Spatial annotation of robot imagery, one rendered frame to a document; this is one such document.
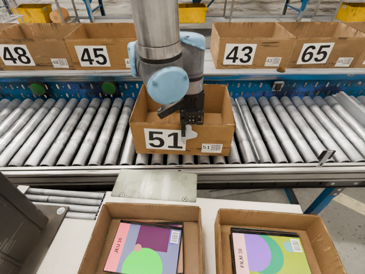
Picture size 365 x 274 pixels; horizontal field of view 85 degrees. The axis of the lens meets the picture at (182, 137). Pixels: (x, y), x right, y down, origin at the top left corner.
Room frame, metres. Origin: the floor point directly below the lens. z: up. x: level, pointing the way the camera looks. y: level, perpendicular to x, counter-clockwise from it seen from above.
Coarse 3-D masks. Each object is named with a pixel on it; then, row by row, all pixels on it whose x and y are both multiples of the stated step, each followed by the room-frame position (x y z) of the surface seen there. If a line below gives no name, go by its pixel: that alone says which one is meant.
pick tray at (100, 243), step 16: (112, 208) 0.29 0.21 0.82; (128, 208) 0.29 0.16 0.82; (144, 208) 0.28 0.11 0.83; (160, 208) 0.28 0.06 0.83; (176, 208) 0.28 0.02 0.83; (192, 208) 0.28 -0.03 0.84; (96, 224) 0.23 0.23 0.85; (112, 224) 0.27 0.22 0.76; (192, 224) 0.27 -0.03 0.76; (96, 240) 0.20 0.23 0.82; (112, 240) 0.22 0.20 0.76; (192, 240) 0.22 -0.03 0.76; (96, 256) 0.17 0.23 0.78; (192, 256) 0.18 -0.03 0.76; (80, 272) 0.12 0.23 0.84; (96, 272) 0.14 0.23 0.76; (192, 272) 0.14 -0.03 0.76
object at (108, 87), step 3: (105, 84) 0.99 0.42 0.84; (108, 84) 0.99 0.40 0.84; (111, 84) 0.99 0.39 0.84; (102, 87) 0.99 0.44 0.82; (105, 87) 0.99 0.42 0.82; (108, 87) 0.99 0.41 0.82; (111, 87) 0.99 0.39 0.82; (114, 87) 0.99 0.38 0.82; (105, 90) 0.99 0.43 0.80; (108, 90) 0.99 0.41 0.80; (111, 90) 0.99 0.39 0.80; (114, 90) 0.99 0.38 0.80; (108, 93) 0.99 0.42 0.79; (111, 93) 0.99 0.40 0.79
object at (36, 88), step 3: (33, 84) 0.98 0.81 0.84; (36, 84) 0.99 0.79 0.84; (39, 84) 0.99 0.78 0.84; (30, 87) 0.98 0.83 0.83; (33, 87) 0.98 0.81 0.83; (36, 87) 0.98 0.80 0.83; (39, 87) 0.98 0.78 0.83; (42, 87) 0.99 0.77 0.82; (33, 90) 0.98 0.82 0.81; (36, 90) 0.98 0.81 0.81; (39, 90) 0.98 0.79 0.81; (42, 90) 0.98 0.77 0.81; (36, 93) 0.98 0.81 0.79; (39, 93) 0.98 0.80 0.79; (42, 93) 0.98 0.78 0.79
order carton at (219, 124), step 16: (144, 96) 0.84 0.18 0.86; (208, 96) 0.84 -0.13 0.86; (224, 96) 0.83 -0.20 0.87; (144, 112) 0.79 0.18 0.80; (176, 112) 0.85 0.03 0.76; (208, 112) 0.84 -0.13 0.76; (224, 112) 0.77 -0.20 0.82; (160, 128) 0.56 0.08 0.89; (176, 128) 0.56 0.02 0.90; (192, 128) 0.56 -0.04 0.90; (208, 128) 0.55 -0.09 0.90; (224, 128) 0.55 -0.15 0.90; (144, 144) 0.57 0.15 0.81; (192, 144) 0.56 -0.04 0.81; (224, 144) 0.55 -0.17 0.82
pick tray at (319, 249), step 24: (216, 216) 0.26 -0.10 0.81; (240, 216) 0.26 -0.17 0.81; (264, 216) 0.26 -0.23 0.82; (288, 216) 0.25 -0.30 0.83; (312, 216) 0.25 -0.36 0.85; (216, 240) 0.21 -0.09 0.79; (312, 240) 0.21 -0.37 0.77; (216, 264) 0.15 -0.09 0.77; (312, 264) 0.16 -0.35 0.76; (336, 264) 0.14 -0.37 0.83
